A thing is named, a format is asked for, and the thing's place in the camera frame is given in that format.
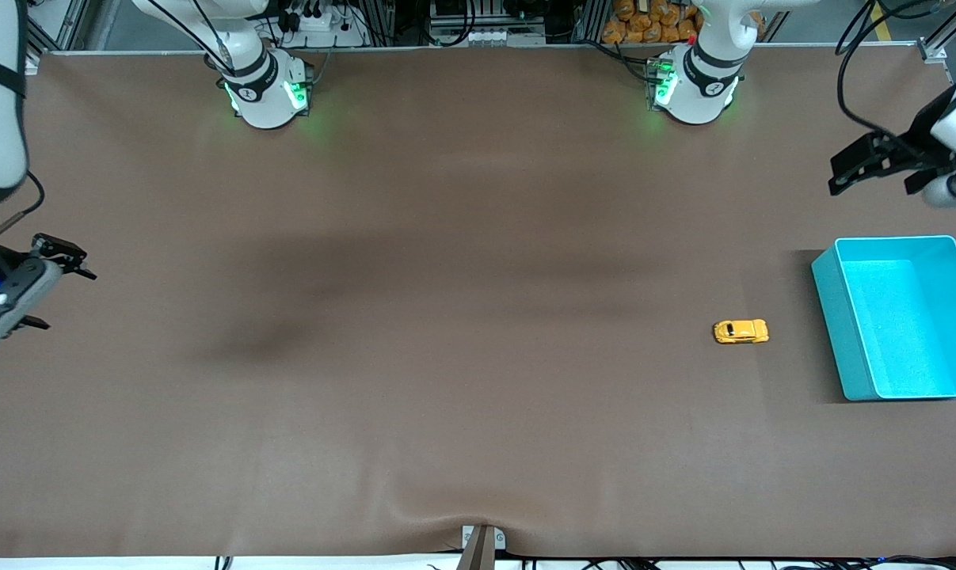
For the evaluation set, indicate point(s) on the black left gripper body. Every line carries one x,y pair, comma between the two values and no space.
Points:
919,146

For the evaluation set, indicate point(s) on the yellow toy beetle car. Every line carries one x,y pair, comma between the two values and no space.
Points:
739,332

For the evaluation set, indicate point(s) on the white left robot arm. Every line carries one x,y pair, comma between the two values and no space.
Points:
695,99

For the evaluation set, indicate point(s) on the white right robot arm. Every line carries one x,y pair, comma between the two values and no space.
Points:
268,103

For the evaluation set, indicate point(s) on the teal plastic bin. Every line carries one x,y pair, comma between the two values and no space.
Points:
905,332

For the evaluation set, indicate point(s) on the orange packets pile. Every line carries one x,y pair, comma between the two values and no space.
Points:
652,24

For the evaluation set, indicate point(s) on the white power strip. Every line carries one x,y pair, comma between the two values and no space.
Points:
327,24

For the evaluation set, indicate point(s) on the brown table mat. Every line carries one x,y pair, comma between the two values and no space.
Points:
446,317

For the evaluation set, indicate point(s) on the white terminal block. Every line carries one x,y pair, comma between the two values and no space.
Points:
485,37

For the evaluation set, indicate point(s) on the aluminium frame strut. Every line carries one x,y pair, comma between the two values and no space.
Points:
50,36
949,32

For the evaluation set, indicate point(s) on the metal table edge bracket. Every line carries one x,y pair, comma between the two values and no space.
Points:
481,546

